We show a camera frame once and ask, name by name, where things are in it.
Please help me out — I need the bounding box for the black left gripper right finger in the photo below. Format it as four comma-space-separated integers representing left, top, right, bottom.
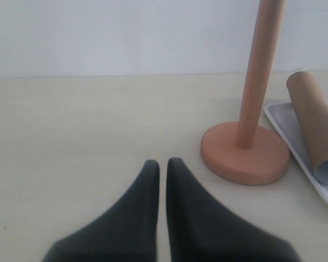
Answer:
166, 158, 298, 261

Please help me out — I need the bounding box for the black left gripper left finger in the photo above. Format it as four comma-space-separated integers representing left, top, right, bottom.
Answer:
43, 160, 160, 261

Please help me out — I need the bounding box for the brown cardboard tube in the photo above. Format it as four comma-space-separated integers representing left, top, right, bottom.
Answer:
286, 72, 328, 185

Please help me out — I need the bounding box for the wooden paper towel holder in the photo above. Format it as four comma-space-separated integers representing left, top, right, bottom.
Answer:
200, 1, 290, 185

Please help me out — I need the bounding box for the white rectangular plastic tray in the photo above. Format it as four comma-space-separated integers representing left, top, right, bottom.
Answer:
264, 103, 328, 205

